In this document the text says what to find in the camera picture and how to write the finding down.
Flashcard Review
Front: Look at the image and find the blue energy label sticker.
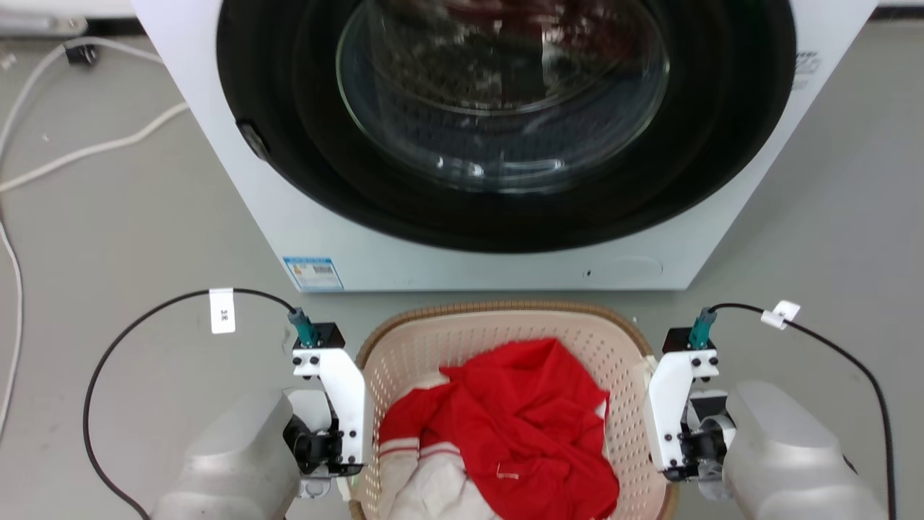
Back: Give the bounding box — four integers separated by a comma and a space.
283, 256, 345, 293

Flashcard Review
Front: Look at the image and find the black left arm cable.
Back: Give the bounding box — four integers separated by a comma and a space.
82, 287, 321, 520

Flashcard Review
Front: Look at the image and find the white front-load washing machine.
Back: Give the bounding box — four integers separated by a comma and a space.
130, 0, 880, 293

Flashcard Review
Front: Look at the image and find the beige perforated laundry basket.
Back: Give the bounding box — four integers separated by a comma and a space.
349, 300, 680, 520

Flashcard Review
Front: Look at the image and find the white garment with red stripes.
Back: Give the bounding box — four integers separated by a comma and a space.
378, 370, 506, 520

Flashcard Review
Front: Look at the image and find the thin white floor cable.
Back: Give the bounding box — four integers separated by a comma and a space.
0, 219, 25, 436

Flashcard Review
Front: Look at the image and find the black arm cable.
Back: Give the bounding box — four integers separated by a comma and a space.
82, 287, 321, 520
688, 303, 897, 520

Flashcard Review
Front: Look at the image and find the white right cable tag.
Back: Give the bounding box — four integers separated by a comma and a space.
759, 300, 801, 331

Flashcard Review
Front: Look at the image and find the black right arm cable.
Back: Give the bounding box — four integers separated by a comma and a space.
688, 303, 897, 520

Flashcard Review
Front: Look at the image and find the white cable tag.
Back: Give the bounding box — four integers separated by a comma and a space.
759, 300, 801, 331
209, 288, 237, 335

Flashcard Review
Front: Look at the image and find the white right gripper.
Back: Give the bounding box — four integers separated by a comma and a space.
645, 349, 731, 483

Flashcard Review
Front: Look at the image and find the grey printed washer sticker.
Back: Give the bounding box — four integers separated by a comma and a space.
792, 49, 824, 92

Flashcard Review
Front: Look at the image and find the white left cable tag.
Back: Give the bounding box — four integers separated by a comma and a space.
209, 288, 237, 335

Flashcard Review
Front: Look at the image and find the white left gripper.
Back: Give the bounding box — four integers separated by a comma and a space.
283, 347, 367, 480

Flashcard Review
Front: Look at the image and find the grey power strip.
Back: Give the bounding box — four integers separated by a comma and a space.
0, 16, 89, 38

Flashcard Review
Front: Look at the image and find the black round washer door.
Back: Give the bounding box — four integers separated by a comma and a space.
215, 0, 797, 254

